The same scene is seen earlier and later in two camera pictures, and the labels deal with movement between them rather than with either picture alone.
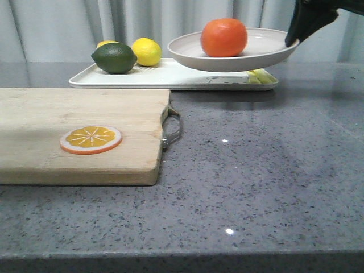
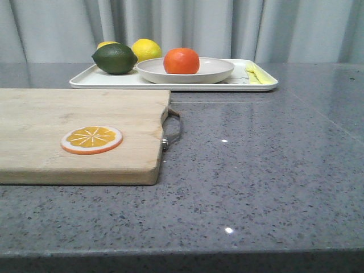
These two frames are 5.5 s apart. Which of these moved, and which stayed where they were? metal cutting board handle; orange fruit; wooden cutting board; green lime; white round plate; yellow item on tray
Moved: orange fruit; white round plate
Stayed: metal cutting board handle; wooden cutting board; green lime; yellow item on tray
